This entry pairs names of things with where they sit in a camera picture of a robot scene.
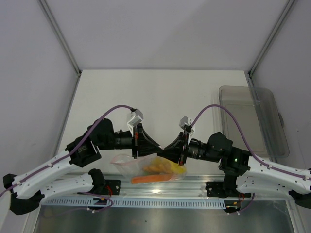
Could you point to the clear plastic food tray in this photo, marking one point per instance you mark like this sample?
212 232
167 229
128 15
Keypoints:
253 121

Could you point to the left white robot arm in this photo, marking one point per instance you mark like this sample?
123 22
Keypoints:
27 191

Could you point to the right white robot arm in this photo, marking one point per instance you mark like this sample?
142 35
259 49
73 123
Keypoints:
245 174

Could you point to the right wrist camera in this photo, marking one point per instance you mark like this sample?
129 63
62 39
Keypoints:
185 124

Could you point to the orange toy food piece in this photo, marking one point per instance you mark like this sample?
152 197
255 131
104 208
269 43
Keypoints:
158 167

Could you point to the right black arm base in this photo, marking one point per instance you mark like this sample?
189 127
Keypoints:
225 189

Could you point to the aluminium rail frame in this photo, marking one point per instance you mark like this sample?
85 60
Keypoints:
193 187

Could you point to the corner frame post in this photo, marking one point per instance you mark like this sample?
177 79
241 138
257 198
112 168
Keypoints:
281 19
59 35

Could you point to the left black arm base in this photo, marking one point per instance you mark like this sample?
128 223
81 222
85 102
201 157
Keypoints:
107 187

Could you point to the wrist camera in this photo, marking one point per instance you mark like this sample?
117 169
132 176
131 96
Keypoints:
185 124
133 119

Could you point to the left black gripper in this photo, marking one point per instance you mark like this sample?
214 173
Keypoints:
146 145

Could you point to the red toy meat slice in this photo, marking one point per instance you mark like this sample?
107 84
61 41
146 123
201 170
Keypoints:
151 178

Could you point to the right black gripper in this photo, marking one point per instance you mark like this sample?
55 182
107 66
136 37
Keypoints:
175 151

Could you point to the left corner frame post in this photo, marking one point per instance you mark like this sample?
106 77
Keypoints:
59 35

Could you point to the right corner frame post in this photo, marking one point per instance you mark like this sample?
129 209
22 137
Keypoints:
281 19

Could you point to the slotted cable duct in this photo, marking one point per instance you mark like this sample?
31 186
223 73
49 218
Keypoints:
89 201

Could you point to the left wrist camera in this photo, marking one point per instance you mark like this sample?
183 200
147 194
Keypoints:
133 119

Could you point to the yellow toy mango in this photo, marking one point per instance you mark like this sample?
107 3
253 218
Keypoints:
177 169

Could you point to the clear zip top bag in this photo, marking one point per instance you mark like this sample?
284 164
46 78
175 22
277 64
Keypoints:
130 167

